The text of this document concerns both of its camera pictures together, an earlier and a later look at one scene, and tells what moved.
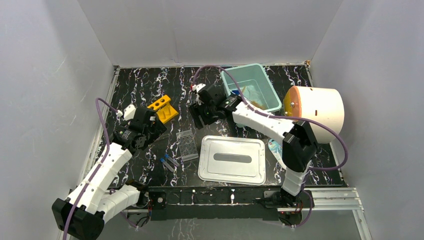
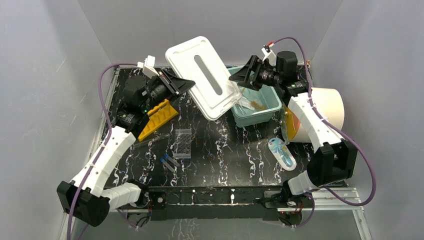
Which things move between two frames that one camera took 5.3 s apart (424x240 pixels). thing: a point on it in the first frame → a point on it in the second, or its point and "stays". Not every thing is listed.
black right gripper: x=196 y=110 → x=242 y=75
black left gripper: x=154 y=126 → x=169 y=84
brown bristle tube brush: x=258 y=105 stays
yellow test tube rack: x=166 y=111 stays
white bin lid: x=231 y=159 → x=213 y=94
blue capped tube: x=163 y=161 stays
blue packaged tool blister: x=276 y=149 stays
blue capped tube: x=171 y=159 stays
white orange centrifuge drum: x=324 y=105 stays
